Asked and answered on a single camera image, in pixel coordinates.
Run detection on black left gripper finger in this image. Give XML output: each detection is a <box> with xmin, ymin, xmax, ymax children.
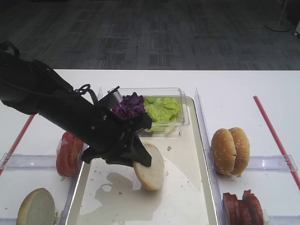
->
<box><xmin>126</xmin><ymin>135</ymin><xmax>152</xmax><ymax>167</ymax></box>

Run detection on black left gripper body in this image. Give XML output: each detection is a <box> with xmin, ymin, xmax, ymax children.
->
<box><xmin>63</xmin><ymin>92</ymin><xmax>152</xmax><ymax>165</ymax></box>

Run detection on bun slice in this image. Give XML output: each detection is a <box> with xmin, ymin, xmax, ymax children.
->
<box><xmin>16</xmin><ymin>188</ymin><xmax>55</xmax><ymax>225</ymax></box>
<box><xmin>133</xmin><ymin>142</ymin><xmax>165</xmax><ymax>191</ymax></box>

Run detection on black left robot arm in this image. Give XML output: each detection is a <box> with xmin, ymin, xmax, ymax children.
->
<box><xmin>0</xmin><ymin>41</ymin><xmax>152</xmax><ymax>167</ymax></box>

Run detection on inner tomato slice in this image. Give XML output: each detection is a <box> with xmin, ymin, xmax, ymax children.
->
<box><xmin>67</xmin><ymin>138</ymin><xmax>83</xmax><ymax>176</ymax></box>

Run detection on tomato slice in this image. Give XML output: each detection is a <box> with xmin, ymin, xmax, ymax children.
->
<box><xmin>56</xmin><ymin>132</ymin><xmax>77</xmax><ymax>177</ymax></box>
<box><xmin>67</xmin><ymin>138</ymin><xmax>83</xmax><ymax>176</ymax></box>

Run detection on outer tomato slice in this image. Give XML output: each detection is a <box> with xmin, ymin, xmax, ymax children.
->
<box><xmin>56</xmin><ymin>132</ymin><xmax>77</xmax><ymax>177</ymax></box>

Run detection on green lettuce leaves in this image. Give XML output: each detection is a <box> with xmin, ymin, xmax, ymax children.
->
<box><xmin>144</xmin><ymin>97</ymin><xmax>183</xmax><ymax>134</ymax></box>

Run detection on left meat patty slice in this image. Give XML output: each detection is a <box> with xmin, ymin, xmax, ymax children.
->
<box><xmin>222</xmin><ymin>193</ymin><xmax>237</xmax><ymax>225</ymax></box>

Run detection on middle meat patty slice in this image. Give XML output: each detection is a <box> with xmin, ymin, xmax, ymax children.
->
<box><xmin>238</xmin><ymin>200</ymin><xmax>252</xmax><ymax>225</ymax></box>

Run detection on purple cabbage leaves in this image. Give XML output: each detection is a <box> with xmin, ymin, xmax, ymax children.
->
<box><xmin>112</xmin><ymin>92</ymin><xmax>146</xmax><ymax>120</ymax></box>

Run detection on metal baking tray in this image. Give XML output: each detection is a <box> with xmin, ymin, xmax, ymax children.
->
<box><xmin>67</xmin><ymin>97</ymin><xmax>217</xmax><ymax>225</ymax></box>

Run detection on clear plastic salad container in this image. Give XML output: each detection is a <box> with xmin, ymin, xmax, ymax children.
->
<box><xmin>112</xmin><ymin>88</ymin><xmax>189</xmax><ymax>136</ymax></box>

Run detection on left red strip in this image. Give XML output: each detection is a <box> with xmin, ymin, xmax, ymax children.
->
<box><xmin>0</xmin><ymin>115</ymin><xmax>35</xmax><ymax>174</ymax></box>

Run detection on red strip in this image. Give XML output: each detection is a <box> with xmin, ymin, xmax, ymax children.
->
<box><xmin>253</xmin><ymin>96</ymin><xmax>300</xmax><ymax>189</ymax></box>
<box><xmin>0</xmin><ymin>115</ymin><xmax>35</xmax><ymax>174</ymax></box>

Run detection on left sesame top bun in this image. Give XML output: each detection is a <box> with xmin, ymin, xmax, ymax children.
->
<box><xmin>211</xmin><ymin>128</ymin><xmax>236</xmax><ymax>175</ymax></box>

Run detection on sesame bun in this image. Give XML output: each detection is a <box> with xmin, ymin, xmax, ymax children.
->
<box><xmin>211</xmin><ymin>128</ymin><xmax>236</xmax><ymax>175</ymax></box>
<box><xmin>229</xmin><ymin>127</ymin><xmax>250</xmax><ymax>176</ymax></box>

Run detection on right sesame top bun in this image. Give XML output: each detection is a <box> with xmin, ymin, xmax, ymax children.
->
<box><xmin>229</xmin><ymin>127</ymin><xmax>250</xmax><ymax>176</ymax></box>

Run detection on right red strip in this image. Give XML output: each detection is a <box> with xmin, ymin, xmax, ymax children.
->
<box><xmin>253</xmin><ymin>96</ymin><xmax>300</xmax><ymax>189</ymax></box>

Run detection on white patty pusher block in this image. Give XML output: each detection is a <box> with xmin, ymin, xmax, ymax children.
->
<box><xmin>263</xmin><ymin>210</ymin><xmax>270</xmax><ymax>225</ymax></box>

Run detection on white floor stand base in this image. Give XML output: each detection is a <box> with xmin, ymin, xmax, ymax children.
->
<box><xmin>265</xmin><ymin>0</ymin><xmax>291</xmax><ymax>32</ymax></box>

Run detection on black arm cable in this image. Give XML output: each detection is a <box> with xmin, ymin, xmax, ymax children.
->
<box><xmin>72</xmin><ymin>83</ymin><xmax>106</xmax><ymax>118</ymax></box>

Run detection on right long clear rail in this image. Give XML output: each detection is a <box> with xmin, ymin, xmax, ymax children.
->
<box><xmin>195</xmin><ymin>88</ymin><xmax>228</xmax><ymax>225</ymax></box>

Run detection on long clear rail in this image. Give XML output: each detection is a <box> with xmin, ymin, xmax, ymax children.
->
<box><xmin>195</xmin><ymin>88</ymin><xmax>228</xmax><ymax>225</ymax></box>
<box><xmin>60</xmin><ymin>86</ymin><xmax>104</xmax><ymax>225</ymax></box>

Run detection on left upper clear rail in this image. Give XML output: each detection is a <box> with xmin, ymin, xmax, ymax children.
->
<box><xmin>0</xmin><ymin>153</ymin><xmax>57</xmax><ymax>170</ymax></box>

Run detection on left long clear rail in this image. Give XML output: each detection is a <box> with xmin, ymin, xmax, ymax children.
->
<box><xmin>60</xmin><ymin>86</ymin><xmax>104</xmax><ymax>225</ymax></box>

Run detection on right upper clear rail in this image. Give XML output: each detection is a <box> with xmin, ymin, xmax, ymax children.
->
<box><xmin>246</xmin><ymin>155</ymin><xmax>298</xmax><ymax>172</ymax></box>

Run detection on left lower clear rail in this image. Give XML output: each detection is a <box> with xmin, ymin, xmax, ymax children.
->
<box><xmin>0</xmin><ymin>216</ymin><xmax>17</xmax><ymax>225</ymax></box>

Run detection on right lower clear rail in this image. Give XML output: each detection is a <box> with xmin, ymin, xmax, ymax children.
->
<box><xmin>268</xmin><ymin>214</ymin><xmax>300</xmax><ymax>225</ymax></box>

